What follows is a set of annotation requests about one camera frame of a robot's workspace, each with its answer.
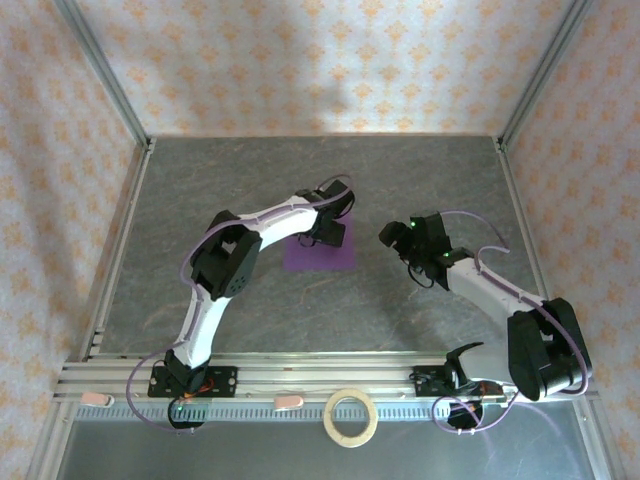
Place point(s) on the aluminium frame post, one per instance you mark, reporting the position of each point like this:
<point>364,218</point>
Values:
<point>100,65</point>
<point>545,65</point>

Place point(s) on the pink clip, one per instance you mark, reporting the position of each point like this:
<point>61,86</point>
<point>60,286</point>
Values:
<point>95,398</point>
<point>288,401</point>

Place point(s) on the aluminium mounting rail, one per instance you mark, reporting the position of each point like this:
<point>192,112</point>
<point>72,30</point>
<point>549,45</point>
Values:
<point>325,375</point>

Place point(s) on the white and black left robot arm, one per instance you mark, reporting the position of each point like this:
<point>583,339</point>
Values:
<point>200,330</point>

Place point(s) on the grey metal shelf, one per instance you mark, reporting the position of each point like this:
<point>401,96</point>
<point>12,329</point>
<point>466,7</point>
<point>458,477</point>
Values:
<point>250,450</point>

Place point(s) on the aluminium frame leg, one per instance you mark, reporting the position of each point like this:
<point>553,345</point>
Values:
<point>595,445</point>
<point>50,445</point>

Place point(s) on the beige tape roll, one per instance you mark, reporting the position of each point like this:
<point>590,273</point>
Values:
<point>327,417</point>

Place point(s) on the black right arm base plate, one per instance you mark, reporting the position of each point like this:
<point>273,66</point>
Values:
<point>425,382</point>

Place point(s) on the aluminium table side rail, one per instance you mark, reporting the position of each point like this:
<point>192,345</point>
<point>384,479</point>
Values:
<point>525,225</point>
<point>120,240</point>

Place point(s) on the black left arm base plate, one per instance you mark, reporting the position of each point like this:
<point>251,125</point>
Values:
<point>225,380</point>

